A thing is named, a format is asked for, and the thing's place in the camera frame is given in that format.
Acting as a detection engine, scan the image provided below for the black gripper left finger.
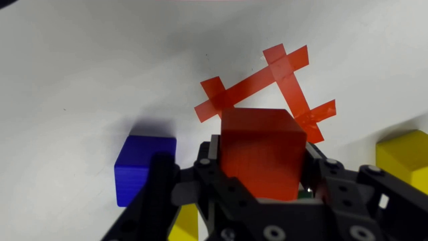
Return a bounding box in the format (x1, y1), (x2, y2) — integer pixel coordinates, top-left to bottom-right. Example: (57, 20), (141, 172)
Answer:
(100, 132), (268, 241)

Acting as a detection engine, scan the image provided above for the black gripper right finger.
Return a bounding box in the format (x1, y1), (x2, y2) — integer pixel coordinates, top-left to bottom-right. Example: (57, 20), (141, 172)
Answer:
(301, 140), (428, 241)

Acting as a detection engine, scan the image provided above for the orange toy block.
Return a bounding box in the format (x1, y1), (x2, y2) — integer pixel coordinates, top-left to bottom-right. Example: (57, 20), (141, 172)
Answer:
(219, 107), (309, 203)

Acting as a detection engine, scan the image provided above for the yellow toy block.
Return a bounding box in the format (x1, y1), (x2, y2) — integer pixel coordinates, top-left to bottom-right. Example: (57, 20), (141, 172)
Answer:
(374, 128), (428, 196)
(165, 202), (200, 241)

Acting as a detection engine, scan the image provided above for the blue toy block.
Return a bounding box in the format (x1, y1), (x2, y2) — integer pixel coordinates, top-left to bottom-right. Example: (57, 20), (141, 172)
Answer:
(112, 133), (178, 208)

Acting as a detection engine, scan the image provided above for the orange tape grid mark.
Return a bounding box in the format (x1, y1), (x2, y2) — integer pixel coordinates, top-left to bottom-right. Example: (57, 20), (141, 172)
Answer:
(192, 42), (338, 145)

